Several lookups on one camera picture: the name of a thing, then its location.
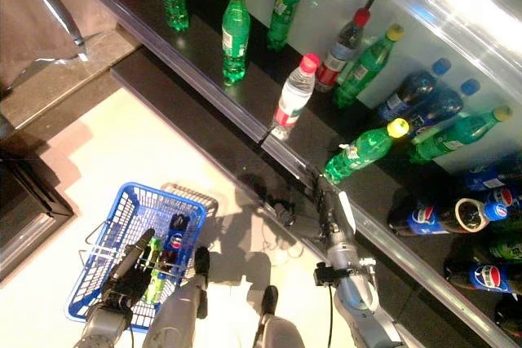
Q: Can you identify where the silver robot right leg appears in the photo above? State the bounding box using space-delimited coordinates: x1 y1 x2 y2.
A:
252 284 305 348

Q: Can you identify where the silver robot left leg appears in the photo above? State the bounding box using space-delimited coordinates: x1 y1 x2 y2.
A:
142 245 212 348

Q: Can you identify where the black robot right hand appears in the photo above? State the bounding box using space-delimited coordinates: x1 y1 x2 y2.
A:
313 174 359 245

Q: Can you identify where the dark glossy display cabinet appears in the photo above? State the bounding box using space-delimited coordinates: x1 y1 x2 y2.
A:
0 148 77 284

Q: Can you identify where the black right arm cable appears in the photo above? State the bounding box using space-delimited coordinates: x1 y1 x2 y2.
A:
327 284 334 348

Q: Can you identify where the brown foil covered panel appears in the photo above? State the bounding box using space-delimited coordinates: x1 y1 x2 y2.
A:
0 0 89 95

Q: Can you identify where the blue plastic shopping basket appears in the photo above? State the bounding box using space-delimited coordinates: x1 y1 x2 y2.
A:
64 182 208 332

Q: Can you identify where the clear water bottle red label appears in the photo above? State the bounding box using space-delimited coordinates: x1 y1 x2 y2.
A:
270 52 321 142

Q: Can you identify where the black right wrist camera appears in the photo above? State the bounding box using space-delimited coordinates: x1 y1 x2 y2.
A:
312 262 336 289

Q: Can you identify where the clear bottle white red label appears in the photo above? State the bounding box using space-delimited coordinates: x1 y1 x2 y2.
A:
315 7 371 94

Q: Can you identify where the black store shelf unit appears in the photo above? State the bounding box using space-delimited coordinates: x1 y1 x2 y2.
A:
60 0 522 348

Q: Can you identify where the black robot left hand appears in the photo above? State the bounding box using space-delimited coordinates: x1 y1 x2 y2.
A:
100 227 156 313

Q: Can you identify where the silver robot leg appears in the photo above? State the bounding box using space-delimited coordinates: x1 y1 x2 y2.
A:
252 284 305 348
142 245 212 348

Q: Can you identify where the tall green drink can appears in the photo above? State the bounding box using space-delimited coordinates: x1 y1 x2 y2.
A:
142 236 169 305
487 237 522 262

